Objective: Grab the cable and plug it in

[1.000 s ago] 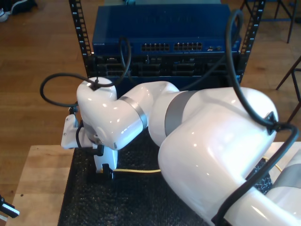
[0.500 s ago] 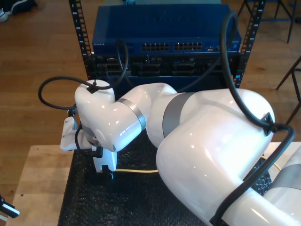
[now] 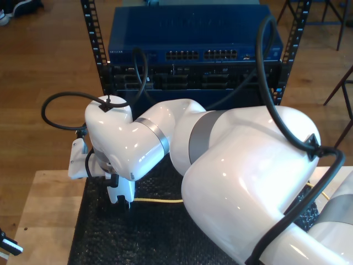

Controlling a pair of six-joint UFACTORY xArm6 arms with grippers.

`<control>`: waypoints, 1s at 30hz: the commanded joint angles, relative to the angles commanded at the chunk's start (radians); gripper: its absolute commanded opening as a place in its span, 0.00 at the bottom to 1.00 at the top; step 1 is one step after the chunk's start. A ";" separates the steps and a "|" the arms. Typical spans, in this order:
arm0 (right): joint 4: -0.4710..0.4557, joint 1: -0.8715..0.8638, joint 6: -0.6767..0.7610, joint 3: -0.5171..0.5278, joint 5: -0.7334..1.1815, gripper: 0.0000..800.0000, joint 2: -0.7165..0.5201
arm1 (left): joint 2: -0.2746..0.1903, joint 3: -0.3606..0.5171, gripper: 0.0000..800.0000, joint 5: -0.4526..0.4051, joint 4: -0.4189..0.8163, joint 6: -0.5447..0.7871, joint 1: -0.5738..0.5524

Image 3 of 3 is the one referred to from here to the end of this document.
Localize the yellow network cable clear plug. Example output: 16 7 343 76
133 182 331 205

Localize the black perforated rack post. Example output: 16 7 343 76
271 0 312 107
80 0 115 97

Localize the black bubble wrap mat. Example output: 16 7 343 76
67 154 320 265

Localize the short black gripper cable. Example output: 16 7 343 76
85 150 120 188

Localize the blue network switch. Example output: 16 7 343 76
108 4 284 65

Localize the dark metal stool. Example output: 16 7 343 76
323 65 353 151

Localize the long black arm cable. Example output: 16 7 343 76
41 15 346 265

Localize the black rack server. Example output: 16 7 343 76
110 63 282 91

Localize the dark sneaker white sole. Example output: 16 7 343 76
11 0 45 18

